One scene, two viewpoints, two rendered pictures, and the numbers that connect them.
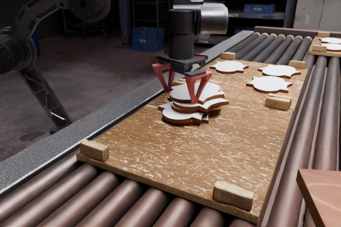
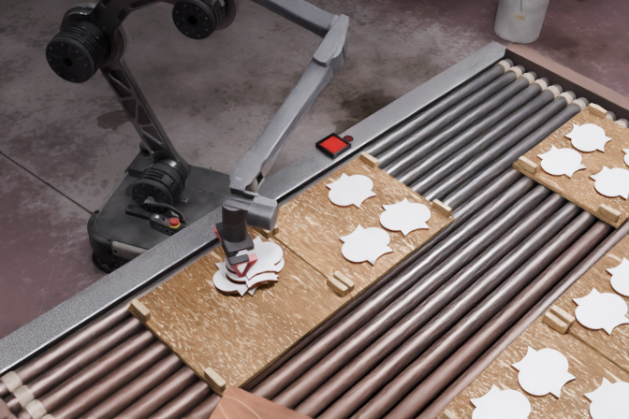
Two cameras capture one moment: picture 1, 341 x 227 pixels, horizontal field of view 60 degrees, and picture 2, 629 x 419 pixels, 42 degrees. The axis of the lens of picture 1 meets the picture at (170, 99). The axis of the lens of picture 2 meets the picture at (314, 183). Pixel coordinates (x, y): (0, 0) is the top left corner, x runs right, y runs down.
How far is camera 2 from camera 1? 1.49 m
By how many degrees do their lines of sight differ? 23
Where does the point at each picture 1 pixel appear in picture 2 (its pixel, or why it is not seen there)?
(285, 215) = not seen: hidden behind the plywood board
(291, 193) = (266, 386)
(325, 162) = (320, 367)
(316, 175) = (235, 391)
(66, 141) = (125, 282)
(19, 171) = (84, 310)
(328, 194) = (227, 404)
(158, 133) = (201, 298)
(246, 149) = (261, 339)
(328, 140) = (349, 343)
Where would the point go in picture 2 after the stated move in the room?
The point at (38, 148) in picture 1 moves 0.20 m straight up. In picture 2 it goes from (102, 287) to (91, 230)
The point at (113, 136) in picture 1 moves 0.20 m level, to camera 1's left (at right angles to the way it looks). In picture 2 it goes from (163, 292) to (88, 272)
